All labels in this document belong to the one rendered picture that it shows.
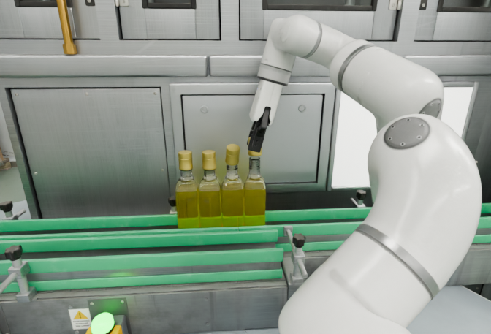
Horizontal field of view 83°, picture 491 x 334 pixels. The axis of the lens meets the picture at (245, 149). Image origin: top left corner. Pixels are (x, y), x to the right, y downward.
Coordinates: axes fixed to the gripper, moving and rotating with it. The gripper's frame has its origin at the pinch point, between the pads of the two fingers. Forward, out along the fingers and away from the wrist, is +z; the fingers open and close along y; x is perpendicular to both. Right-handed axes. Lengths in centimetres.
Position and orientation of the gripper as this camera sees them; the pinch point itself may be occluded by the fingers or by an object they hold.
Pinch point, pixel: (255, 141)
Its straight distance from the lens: 69.9
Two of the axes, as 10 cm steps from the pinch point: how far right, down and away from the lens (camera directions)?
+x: 9.6, 2.3, 1.2
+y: 0.5, 3.0, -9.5
